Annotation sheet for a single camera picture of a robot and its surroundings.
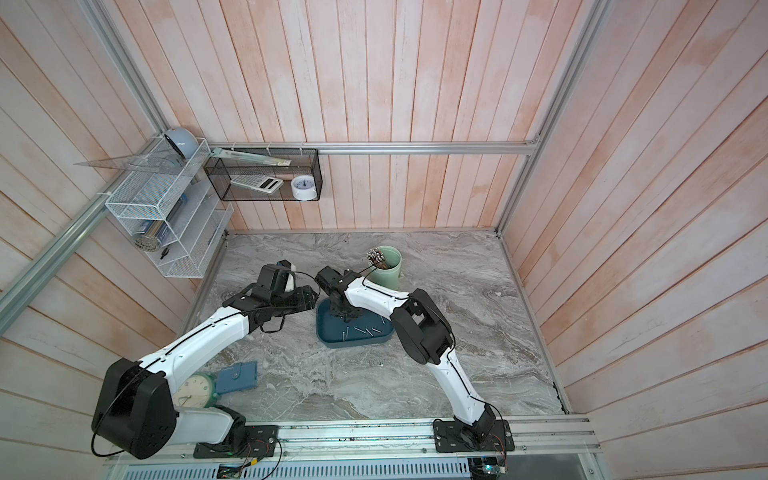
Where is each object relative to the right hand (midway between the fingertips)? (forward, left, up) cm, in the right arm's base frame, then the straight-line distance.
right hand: (342, 310), depth 98 cm
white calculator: (+32, +28, +28) cm, 51 cm away
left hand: (-4, +8, +12) cm, 15 cm away
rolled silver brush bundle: (+4, +46, +33) cm, 57 cm away
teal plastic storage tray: (-9, +1, +2) cm, 9 cm away
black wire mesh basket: (+35, +42, +30) cm, 63 cm away
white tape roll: (+29, +13, +28) cm, 43 cm away
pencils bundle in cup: (+9, -12, +17) cm, 22 cm away
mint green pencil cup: (+7, -15, +14) cm, 22 cm away
